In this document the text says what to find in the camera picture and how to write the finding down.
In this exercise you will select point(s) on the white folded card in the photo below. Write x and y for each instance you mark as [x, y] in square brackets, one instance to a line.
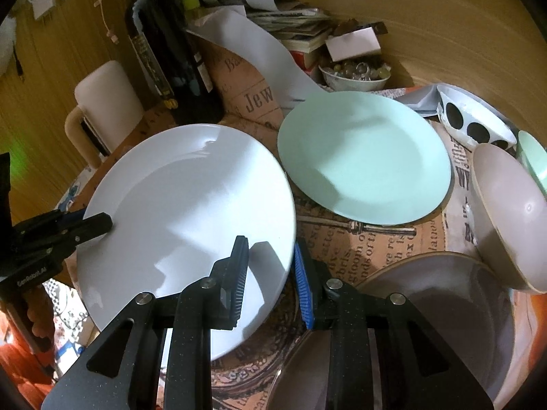
[352, 45]

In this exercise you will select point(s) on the white bowl of marbles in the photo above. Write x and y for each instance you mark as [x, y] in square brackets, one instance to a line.
[337, 83]

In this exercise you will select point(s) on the white paper sheet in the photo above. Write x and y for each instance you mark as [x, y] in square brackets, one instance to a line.
[265, 59]

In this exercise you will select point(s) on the mint green plate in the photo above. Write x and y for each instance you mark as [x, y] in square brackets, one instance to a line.
[363, 153]

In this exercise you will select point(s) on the small mint green bowl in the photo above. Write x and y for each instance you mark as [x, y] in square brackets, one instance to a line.
[534, 158]

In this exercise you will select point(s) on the dark wine bottle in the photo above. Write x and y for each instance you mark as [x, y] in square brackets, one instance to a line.
[162, 42]

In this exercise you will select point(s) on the white black polka dot bowl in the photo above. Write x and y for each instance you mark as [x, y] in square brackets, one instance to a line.
[478, 111]

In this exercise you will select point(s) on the orange fabric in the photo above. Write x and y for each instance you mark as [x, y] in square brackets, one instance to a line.
[21, 363]

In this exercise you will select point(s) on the beige bowl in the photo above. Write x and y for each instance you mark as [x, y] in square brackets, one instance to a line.
[504, 213]

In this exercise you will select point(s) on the white plate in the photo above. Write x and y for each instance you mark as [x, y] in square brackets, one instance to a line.
[179, 205]

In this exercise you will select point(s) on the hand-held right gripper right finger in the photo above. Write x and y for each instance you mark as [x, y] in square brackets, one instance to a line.
[301, 284]

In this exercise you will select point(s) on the red book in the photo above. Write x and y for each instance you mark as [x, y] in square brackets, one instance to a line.
[305, 62]

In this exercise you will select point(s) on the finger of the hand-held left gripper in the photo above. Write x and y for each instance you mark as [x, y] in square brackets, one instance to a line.
[47, 220]
[92, 227]

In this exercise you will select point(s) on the beige plate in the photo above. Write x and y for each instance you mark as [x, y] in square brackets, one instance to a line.
[448, 282]

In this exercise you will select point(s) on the person's left hand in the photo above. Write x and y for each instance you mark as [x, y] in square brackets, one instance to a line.
[42, 329]

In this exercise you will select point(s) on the newspaper print tablecloth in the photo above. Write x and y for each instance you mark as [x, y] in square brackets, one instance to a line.
[376, 243]

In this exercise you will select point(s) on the cream mug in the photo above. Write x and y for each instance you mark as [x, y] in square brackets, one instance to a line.
[107, 102]

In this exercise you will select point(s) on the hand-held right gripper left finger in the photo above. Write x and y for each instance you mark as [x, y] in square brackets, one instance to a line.
[242, 273]

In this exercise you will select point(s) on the pile of magazines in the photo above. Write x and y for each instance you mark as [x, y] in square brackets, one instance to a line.
[299, 21]

